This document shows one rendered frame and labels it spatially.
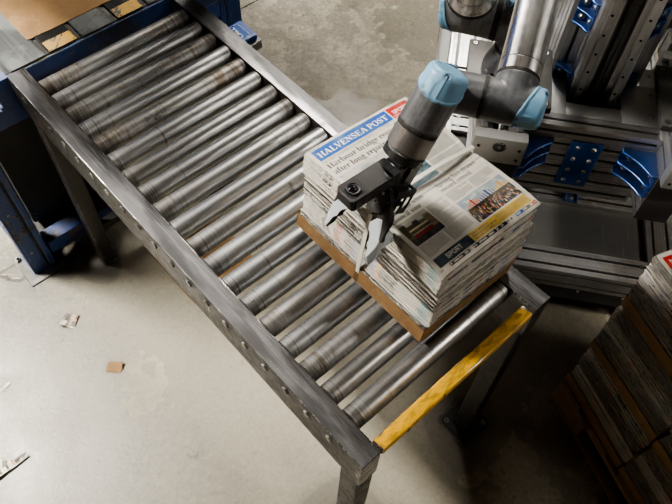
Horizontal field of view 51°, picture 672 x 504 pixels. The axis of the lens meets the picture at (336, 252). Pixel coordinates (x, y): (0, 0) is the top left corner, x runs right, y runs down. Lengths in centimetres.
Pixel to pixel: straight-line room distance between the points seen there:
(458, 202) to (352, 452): 51
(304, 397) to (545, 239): 124
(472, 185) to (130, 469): 136
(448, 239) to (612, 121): 88
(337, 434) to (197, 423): 94
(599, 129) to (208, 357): 135
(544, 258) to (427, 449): 70
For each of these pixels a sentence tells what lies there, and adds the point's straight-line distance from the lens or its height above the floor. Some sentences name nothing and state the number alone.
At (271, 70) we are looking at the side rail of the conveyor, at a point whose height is 80.
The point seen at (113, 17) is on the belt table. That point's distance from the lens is 214.
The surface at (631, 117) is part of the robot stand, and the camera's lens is 208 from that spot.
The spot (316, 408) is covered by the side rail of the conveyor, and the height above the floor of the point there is 80.
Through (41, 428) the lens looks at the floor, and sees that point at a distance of 237.
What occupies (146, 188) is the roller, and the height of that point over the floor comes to 80.
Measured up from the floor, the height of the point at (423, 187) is 104.
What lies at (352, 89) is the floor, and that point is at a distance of 301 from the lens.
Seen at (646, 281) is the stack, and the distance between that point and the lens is 174.
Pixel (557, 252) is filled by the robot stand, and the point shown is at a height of 23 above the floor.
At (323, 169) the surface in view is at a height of 106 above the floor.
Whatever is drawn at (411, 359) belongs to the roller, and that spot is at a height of 80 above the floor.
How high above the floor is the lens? 210
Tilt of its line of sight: 57 degrees down
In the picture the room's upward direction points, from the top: 3 degrees clockwise
